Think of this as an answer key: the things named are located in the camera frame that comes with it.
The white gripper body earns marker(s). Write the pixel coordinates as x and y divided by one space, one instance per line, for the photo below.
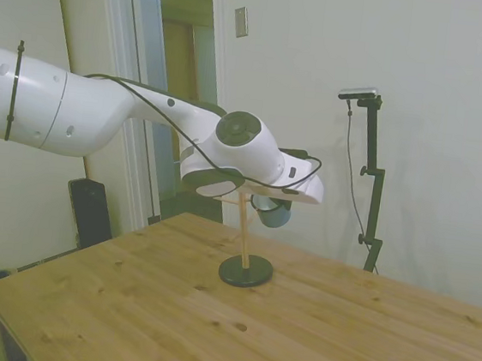
313 194

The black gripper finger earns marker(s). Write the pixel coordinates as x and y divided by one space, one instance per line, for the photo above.
283 205

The blue enamel mug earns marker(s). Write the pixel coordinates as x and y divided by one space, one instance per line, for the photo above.
275 219

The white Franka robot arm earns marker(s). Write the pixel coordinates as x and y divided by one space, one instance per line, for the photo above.
79 116

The wooden mug tree black base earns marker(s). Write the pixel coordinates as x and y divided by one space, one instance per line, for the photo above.
244 275

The wooden hallway door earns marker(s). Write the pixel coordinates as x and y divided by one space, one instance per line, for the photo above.
176 61

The black speaker box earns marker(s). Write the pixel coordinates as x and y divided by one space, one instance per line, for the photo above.
90 216

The long dark stick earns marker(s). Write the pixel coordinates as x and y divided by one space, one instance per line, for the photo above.
34 264

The white door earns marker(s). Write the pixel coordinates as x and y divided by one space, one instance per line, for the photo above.
93 23

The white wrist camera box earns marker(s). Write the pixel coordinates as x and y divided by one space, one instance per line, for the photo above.
296 169

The black camera stand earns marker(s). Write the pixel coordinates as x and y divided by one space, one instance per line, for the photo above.
375 203

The grey exterior camera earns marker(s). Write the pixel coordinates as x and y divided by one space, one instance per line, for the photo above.
358 93

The metal wall switch plate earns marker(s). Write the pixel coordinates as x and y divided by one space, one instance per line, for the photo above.
241 22

